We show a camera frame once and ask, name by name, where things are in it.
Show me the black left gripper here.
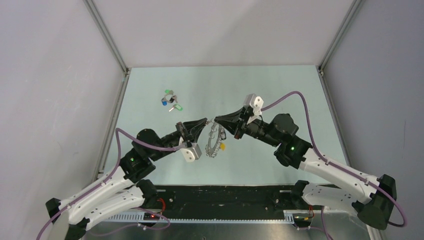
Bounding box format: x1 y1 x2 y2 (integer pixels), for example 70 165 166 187
149 118 208 162

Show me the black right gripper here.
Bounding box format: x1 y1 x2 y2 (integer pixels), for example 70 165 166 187
215 105 281 148

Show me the large metal key ring disc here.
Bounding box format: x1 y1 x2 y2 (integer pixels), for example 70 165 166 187
205 120 227 158

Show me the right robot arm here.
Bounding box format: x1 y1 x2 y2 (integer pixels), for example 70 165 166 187
214 106 397 230

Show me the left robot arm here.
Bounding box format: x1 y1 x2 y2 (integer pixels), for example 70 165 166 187
45 118 208 240

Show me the black tag key loose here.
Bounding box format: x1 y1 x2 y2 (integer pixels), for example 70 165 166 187
168 95 178 104

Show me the green tag key upper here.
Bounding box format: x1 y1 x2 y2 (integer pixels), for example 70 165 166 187
165 89 174 95

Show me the left controller board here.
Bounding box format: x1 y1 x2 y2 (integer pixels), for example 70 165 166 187
143 212 161 221

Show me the controller board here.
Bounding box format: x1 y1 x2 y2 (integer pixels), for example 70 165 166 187
293 215 313 221
143 212 161 221

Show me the right controller board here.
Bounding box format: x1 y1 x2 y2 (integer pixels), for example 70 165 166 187
293 215 313 221

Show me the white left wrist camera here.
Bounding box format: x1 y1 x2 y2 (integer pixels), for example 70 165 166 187
180 142 202 163

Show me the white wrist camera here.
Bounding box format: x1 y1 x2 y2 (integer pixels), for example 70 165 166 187
180 142 202 163
243 93 264 124

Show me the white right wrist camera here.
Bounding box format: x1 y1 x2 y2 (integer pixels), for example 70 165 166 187
243 93 264 124

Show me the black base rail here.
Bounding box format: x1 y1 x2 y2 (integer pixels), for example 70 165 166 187
141 185 321 220

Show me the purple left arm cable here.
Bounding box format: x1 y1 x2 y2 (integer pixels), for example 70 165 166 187
35 127 188 240

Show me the white slotted cable duct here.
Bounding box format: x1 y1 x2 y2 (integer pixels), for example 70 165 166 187
103 211 295 224

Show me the left aluminium frame post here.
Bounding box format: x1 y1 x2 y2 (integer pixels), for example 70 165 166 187
83 0 129 76

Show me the aluminium frame post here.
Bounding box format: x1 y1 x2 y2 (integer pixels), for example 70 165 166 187
317 0 366 77
83 0 129 76

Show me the right aluminium frame post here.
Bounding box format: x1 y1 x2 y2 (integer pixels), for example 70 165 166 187
317 0 366 77

